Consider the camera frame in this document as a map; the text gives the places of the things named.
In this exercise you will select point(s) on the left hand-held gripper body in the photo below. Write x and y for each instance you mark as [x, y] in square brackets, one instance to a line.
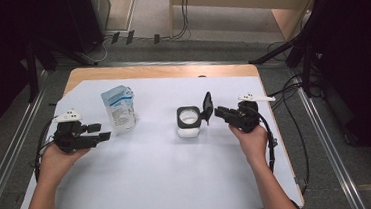
[70, 137]

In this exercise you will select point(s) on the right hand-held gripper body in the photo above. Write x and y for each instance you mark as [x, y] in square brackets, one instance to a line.
[248, 116]

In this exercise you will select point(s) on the blue and white pouch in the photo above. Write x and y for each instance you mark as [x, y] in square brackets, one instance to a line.
[120, 109]

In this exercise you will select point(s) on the clear container with black lid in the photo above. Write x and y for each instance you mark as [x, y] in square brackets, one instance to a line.
[182, 110]

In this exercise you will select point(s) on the person's right hand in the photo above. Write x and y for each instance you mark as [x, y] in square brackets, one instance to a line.
[255, 145]

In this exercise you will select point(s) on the person's left hand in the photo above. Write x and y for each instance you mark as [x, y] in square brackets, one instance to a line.
[56, 165]

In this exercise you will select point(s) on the black metal stand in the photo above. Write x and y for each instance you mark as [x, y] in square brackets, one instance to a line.
[273, 53]
[32, 73]

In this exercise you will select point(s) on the small black floor strip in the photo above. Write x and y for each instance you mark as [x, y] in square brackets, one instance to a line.
[157, 39]
[115, 37]
[130, 37]

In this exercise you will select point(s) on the light wooden furniture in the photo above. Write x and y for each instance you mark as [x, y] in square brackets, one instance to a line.
[225, 2]

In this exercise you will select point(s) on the dark cabinet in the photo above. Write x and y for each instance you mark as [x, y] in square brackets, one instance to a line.
[83, 19]

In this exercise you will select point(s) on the metal floor rail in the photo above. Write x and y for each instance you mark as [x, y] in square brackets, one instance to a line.
[333, 158]
[8, 155]

